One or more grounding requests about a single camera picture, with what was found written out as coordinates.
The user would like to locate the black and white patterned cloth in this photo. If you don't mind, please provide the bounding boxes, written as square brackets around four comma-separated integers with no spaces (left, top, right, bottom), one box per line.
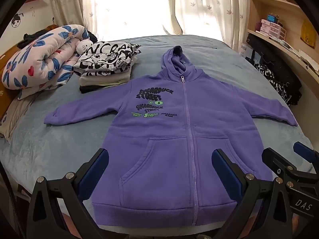
[254,63,292,106]

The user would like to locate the wooden shelf unit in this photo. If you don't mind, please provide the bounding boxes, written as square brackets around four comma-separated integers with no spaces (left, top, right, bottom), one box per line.
[245,0,319,110]

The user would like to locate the white cardboard box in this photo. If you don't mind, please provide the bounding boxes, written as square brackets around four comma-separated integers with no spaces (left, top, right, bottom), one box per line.
[238,43,252,58]

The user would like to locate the papers on shelf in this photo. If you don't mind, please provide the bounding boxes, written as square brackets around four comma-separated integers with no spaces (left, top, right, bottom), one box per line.
[274,38,319,71]

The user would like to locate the leaf patterned curtain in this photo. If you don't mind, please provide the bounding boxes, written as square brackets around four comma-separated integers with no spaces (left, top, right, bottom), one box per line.
[48,0,97,41]
[163,0,251,51]

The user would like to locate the black knit garment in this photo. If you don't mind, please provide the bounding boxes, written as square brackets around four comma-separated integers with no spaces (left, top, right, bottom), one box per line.
[86,28,98,43]

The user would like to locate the blue-grey fleece blanket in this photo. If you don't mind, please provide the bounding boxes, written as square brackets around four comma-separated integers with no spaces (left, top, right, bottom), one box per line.
[0,35,314,229]

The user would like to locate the pink drawer organizer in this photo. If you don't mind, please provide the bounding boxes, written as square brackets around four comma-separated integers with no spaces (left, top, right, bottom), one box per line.
[255,19,287,40]

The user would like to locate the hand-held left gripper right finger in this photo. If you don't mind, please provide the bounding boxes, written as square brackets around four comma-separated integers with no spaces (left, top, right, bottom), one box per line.
[211,149,293,239]

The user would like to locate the floral padded quilt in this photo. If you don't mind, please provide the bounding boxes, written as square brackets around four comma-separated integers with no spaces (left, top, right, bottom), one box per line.
[2,24,90,100]

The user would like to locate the black and white printed garment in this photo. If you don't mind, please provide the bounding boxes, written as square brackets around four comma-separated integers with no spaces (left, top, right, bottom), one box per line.
[73,41,142,77]

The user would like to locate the cream tied curtain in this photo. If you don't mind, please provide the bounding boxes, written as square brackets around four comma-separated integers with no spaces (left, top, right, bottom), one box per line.
[161,5,185,35]

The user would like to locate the black folded garment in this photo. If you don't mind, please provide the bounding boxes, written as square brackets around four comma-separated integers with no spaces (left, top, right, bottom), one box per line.
[80,81,127,94]

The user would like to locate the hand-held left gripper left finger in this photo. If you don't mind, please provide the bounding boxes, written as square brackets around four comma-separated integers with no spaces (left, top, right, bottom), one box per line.
[26,148,109,239]

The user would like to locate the dark clothes pile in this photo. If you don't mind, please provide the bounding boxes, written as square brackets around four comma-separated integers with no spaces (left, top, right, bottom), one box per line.
[17,28,54,49]

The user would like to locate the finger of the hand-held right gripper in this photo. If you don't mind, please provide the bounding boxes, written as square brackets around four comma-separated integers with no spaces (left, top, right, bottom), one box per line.
[262,147,319,197]
[293,141,319,166]

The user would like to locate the yellow cloth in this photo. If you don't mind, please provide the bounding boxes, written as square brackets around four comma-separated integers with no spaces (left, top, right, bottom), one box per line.
[300,20,317,49]

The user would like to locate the purple zip hoodie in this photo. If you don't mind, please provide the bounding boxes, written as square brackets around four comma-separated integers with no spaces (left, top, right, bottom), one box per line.
[44,45,299,227]

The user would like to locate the white cat plush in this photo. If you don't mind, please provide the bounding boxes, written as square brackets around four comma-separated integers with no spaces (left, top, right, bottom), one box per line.
[75,38,91,55]

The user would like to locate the black bag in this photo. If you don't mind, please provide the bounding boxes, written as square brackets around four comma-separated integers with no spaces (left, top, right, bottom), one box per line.
[245,33,302,105]

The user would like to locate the face wall sticker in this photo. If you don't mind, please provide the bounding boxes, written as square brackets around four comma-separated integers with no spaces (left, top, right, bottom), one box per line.
[11,12,24,29]

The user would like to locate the beige pillow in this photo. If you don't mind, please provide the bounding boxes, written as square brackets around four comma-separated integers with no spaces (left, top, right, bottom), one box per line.
[0,97,35,140]

